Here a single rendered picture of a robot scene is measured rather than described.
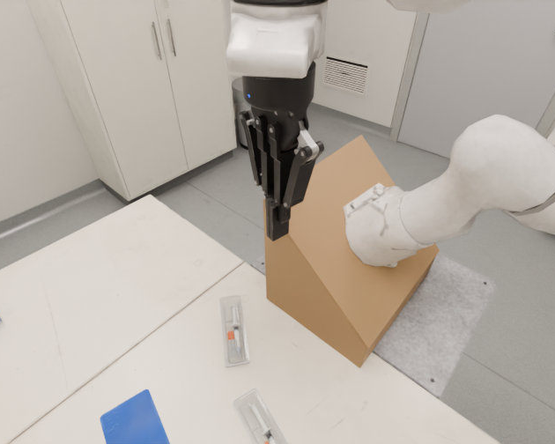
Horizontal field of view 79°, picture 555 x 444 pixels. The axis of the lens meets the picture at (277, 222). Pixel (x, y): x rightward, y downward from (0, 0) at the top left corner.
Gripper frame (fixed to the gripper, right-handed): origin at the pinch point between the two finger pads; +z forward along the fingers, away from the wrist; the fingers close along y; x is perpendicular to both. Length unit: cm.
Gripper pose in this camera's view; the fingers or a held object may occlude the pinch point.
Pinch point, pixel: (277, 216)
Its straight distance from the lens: 47.1
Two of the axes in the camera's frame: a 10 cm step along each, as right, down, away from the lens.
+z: 0.0, 7.6, 6.5
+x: -7.9, 4.0, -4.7
